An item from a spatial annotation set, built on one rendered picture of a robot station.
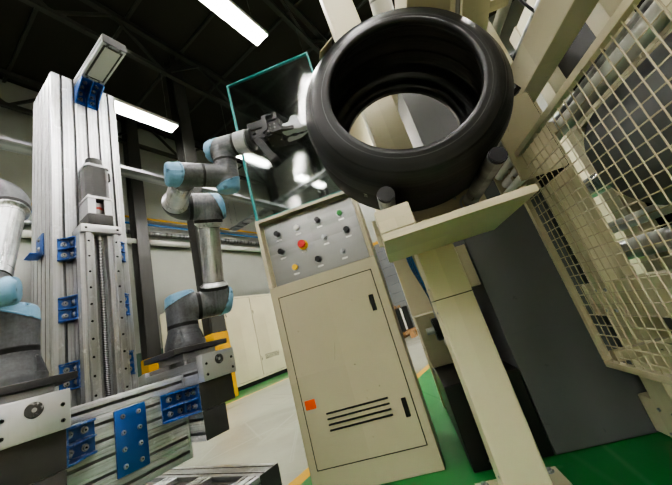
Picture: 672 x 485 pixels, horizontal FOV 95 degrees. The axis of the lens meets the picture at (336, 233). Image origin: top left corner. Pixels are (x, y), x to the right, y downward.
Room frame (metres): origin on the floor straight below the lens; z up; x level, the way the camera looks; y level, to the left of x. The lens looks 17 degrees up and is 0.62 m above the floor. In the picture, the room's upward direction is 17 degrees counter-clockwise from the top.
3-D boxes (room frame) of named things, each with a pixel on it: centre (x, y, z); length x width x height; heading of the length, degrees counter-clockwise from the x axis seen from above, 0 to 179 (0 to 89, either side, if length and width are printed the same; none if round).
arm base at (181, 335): (1.26, 0.71, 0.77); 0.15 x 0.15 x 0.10
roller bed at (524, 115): (1.05, -0.71, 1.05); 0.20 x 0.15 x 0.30; 172
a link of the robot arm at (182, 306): (1.27, 0.70, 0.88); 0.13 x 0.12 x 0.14; 125
